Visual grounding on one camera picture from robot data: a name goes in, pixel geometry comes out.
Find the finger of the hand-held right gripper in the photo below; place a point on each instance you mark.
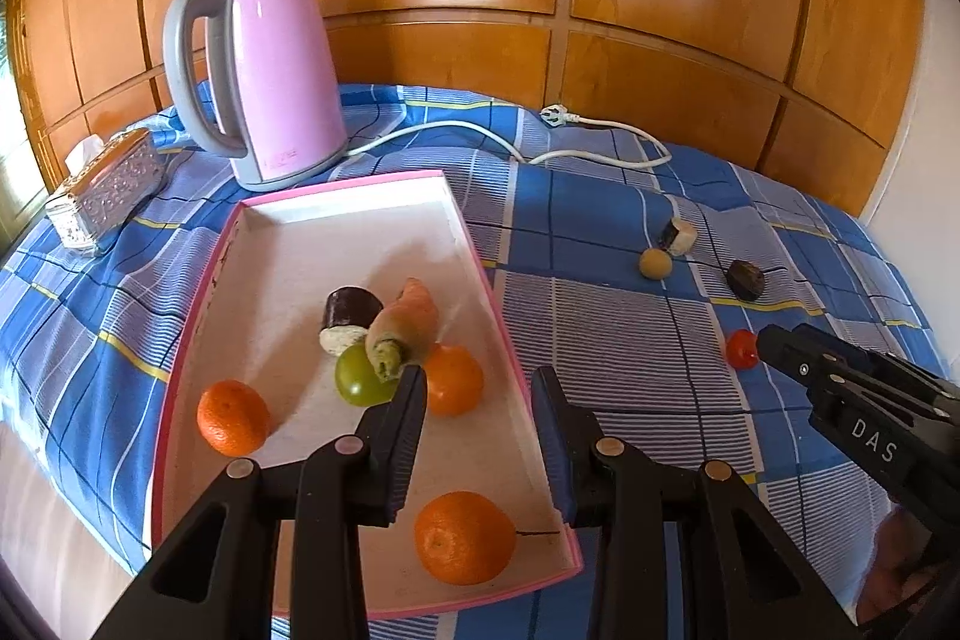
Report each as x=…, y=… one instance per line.
x=862, y=359
x=787, y=351

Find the blue plaid bedsheet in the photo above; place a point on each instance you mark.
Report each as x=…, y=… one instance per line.
x=637, y=347

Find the dark brown round fruit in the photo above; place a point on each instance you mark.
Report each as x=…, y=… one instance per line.
x=746, y=280

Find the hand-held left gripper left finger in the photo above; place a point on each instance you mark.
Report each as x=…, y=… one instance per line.
x=405, y=430

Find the orange carrot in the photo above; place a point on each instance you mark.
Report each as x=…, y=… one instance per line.
x=409, y=317

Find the large dark eggplant piece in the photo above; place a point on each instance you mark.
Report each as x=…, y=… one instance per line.
x=349, y=310

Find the orange mandarin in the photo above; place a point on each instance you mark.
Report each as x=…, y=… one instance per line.
x=452, y=379
x=232, y=417
x=465, y=537

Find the white tissue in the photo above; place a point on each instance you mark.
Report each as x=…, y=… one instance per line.
x=84, y=151

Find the small white-ended eggplant piece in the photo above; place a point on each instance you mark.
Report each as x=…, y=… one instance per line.
x=679, y=235

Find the person's right hand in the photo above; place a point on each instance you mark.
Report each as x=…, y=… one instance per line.
x=896, y=572

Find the red tomato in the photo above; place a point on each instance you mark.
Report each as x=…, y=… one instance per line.
x=741, y=349

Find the pink shallow tray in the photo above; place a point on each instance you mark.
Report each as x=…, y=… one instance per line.
x=300, y=250

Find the green lime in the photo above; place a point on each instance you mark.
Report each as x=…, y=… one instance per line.
x=360, y=377

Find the silver embossed tissue box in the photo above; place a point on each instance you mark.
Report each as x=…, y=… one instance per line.
x=112, y=194

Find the pink electric kettle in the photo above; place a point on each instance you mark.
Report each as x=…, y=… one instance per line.
x=277, y=63

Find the small yellow round fruit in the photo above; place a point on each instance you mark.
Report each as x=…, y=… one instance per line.
x=655, y=263

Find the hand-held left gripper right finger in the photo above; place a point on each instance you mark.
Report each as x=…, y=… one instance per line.
x=551, y=437

